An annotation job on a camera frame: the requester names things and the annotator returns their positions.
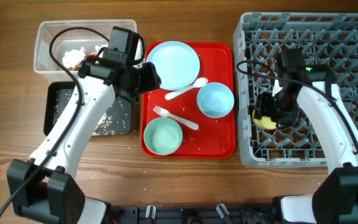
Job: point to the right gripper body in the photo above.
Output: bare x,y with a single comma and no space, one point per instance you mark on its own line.
278,109

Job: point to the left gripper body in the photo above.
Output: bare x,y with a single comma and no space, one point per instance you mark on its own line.
143,79

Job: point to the yellow plastic cup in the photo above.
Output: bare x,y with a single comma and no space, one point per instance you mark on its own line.
263,122

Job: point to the red snack wrapper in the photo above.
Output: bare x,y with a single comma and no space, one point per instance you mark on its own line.
76,67

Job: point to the food leftovers with rice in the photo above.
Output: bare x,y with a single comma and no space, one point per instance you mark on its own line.
104,126

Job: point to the small white napkin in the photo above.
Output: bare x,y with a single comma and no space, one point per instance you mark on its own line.
73,58

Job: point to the light blue bowl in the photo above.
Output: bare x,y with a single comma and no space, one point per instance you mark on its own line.
215,100

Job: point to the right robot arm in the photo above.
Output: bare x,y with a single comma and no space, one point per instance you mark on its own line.
313,90

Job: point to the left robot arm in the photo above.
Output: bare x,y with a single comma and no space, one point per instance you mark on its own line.
43,188

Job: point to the black waste tray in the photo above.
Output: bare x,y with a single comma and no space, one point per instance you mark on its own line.
59,94

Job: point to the grey dishwasher rack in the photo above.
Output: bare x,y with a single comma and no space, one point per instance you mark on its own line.
323,38

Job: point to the white plastic fork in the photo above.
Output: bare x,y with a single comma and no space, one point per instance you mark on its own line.
165,113

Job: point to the light blue plate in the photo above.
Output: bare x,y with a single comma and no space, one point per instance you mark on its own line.
177,64

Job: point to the mint green bowl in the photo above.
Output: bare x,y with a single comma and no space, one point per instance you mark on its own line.
163,136

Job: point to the white plastic spoon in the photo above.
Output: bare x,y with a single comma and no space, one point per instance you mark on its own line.
198,83

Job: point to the red serving tray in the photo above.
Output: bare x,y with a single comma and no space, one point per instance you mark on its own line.
216,137

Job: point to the clear plastic bin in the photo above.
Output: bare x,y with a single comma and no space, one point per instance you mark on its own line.
71,40

